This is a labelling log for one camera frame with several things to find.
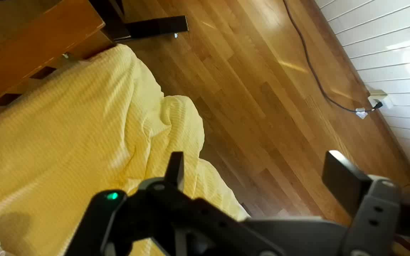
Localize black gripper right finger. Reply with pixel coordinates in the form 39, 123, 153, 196
322, 150, 405, 256

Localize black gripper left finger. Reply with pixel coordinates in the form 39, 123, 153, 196
67, 151, 282, 256

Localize yellow bed blanket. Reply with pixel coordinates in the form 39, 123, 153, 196
0, 43, 252, 256

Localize dark furniture foot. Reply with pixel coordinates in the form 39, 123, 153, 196
89, 0, 190, 43

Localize white wall outlet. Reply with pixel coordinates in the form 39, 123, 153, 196
366, 87, 391, 111

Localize black floor power cable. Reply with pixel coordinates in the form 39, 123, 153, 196
282, 0, 385, 115

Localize wooden bunk bed frame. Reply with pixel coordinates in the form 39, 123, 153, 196
0, 0, 117, 127

